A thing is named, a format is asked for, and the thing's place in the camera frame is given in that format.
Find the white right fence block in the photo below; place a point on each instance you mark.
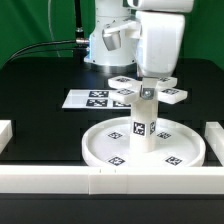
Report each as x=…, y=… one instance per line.
x=214, y=134

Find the white cross-shaped table base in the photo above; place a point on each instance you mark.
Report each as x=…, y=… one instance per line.
x=127, y=90

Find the white left fence block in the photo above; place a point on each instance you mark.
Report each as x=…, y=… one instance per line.
x=5, y=133

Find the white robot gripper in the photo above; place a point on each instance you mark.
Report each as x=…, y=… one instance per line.
x=158, y=48

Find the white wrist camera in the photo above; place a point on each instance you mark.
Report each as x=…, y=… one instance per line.
x=162, y=5

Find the white marker sheet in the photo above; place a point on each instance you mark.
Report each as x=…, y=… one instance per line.
x=91, y=99

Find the white fence block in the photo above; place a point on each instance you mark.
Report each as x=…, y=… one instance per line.
x=5, y=133
x=214, y=134

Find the black vertical pole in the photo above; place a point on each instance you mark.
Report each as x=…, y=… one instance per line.
x=79, y=33

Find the white front fence rail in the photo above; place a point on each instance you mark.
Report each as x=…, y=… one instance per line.
x=96, y=180

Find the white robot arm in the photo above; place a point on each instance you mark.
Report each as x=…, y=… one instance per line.
x=113, y=43

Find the white round table top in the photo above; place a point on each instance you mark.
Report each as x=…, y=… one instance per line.
x=120, y=143

